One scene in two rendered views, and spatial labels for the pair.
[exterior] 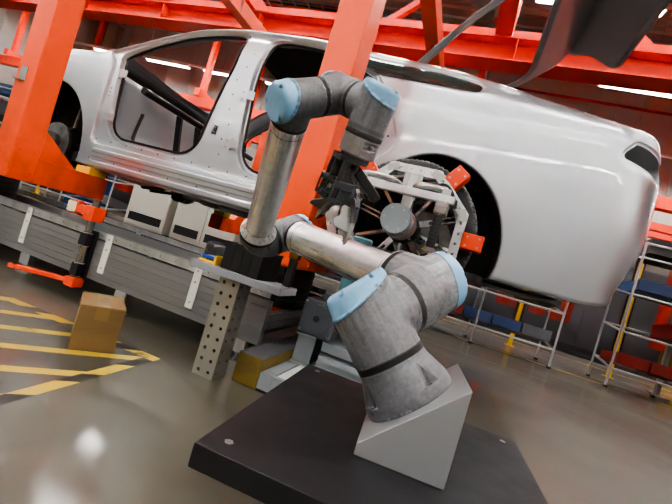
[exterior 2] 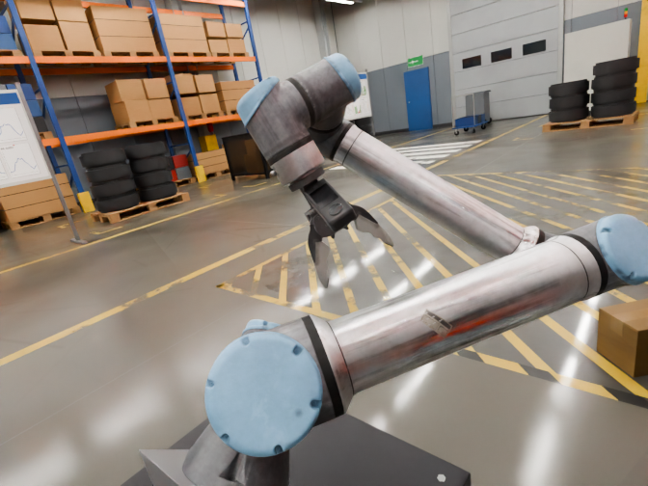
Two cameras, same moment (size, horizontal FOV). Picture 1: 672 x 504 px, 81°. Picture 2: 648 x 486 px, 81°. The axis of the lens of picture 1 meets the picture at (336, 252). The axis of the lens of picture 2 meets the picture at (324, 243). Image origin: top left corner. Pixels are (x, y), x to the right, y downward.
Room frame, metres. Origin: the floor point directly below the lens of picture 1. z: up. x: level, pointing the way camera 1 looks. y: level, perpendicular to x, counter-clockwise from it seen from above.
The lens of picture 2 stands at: (1.29, -0.57, 0.96)
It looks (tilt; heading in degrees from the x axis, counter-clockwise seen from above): 18 degrees down; 120
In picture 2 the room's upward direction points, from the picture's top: 10 degrees counter-clockwise
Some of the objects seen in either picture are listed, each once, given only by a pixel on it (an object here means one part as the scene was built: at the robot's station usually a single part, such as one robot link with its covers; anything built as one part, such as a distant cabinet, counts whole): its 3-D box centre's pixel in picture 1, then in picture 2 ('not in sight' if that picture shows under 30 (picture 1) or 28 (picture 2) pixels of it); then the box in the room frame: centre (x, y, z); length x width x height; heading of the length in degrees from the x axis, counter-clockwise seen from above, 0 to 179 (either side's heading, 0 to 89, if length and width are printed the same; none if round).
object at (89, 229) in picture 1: (85, 243); not in sight; (2.18, 1.33, 0.30); 0.09 x 0.05 x 0.50; 73
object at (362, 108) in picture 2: not in sight; (354, 113); (-2.32, 8.27, 0.97); 1.50 x 0.50 x 1.95; 76
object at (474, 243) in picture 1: (471, 243); not in sight; (1.70, -0.55, 0.85); 0.09 x 0.08 x 0.07; 73
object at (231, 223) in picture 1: (230, 217); not in sight; (4.72, 1.33, 0.69); 0.52 x 0.17 x 0.35; 163
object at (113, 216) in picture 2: not in sight; (133, 179); (-4.64, 3.69, 0.55); 1.40 x 0.80 x 1.09; 78
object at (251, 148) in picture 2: not in sight; (258, 153); (-3.96, 6.41, 0.48); 1.27 x 0.88 x 0.97; 166
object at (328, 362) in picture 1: (374, 373); not in sight; (1.94, -0.35, 0.13); 0.50 x 0.36 x 0.10; 73
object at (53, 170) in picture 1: (69, 166); not in sight; (2.76, 1.95, 0.69); 0.52 x 0.17 x 0.35; 163
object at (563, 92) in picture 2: not in sight; (590, 95); (2.36, 8.45, 0.55); 1.40 x 0.80 x 1.09; 164
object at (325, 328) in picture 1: (326, 328); not in sight; (2.06, -0.06, 0.26); 0.42 x 0.18 x 0.35; 163
